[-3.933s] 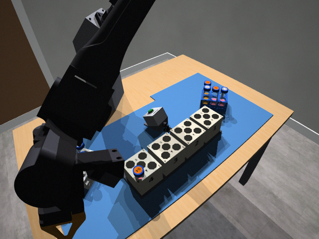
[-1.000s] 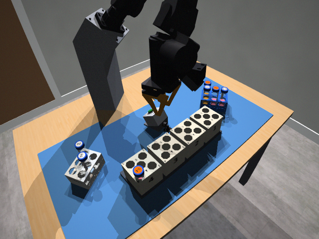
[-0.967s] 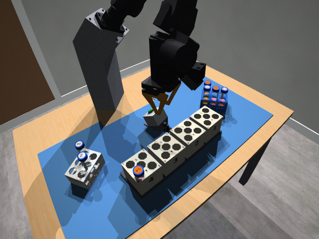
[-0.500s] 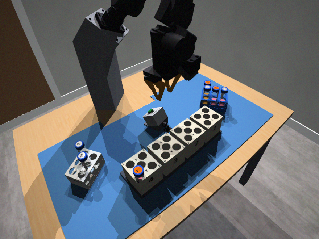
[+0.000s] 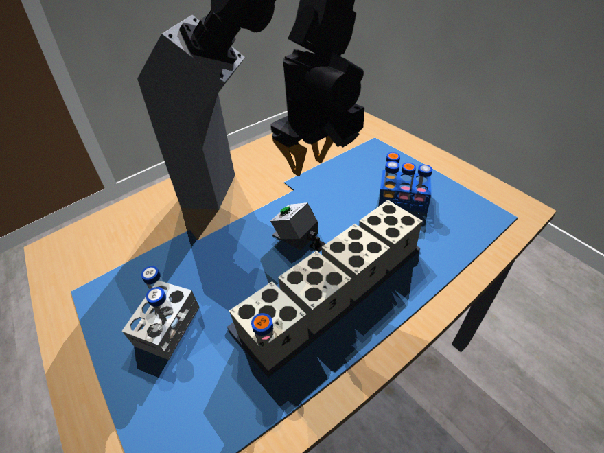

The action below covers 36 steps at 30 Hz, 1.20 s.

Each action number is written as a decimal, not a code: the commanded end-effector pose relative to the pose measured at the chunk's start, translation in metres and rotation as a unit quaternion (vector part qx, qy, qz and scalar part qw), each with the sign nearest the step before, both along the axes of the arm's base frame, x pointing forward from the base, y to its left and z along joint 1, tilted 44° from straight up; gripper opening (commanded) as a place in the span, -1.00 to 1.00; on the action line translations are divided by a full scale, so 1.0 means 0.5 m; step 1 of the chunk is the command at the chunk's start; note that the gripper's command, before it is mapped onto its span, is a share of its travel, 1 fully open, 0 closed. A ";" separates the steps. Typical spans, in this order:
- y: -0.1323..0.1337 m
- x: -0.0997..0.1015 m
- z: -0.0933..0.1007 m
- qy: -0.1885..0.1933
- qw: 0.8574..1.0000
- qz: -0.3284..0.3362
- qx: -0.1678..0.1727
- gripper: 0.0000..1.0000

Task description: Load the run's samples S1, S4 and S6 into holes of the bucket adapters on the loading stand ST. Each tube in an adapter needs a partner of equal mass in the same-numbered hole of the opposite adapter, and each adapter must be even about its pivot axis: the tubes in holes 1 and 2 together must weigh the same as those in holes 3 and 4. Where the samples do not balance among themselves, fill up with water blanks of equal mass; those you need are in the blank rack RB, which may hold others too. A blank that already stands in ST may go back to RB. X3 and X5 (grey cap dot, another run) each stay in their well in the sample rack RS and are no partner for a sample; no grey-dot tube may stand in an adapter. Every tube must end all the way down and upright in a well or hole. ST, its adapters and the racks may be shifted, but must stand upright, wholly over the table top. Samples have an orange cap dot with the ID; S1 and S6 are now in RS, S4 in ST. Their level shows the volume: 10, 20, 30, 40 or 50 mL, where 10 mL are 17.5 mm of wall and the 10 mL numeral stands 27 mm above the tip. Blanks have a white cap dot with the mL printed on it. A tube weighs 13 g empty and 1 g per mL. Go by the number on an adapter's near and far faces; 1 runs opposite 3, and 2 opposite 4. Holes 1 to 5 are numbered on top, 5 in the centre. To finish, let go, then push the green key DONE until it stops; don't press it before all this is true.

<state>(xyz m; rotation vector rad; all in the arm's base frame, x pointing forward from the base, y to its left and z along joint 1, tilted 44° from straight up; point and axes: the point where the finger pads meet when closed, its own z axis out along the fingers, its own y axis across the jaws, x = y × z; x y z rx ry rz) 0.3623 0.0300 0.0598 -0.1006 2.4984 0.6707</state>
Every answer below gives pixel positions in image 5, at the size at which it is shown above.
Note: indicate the beige bucket adapter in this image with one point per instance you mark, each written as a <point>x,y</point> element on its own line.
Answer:
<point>364,268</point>
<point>289,324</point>
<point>319,288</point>
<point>384,222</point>

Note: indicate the blue flat mat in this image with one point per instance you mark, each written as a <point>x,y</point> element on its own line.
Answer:
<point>211,396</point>

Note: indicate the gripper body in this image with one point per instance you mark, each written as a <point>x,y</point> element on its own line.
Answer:
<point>283,133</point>

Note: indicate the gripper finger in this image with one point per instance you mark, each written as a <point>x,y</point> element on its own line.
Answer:
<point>327,145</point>
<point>299,153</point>

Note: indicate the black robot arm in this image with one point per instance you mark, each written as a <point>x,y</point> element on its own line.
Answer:
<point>331,81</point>

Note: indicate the blue tube rack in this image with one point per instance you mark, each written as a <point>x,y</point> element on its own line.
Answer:
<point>409,205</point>

